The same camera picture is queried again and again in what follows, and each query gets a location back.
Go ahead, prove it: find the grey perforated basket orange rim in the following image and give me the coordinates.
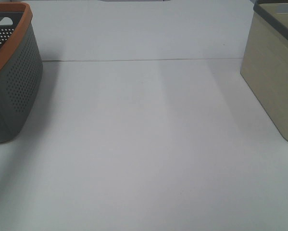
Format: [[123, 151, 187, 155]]
[[0, 2, 43, 143]]

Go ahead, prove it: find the beige basket grey rim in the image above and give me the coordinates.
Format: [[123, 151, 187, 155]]
[[240, 0, 288, 141]]

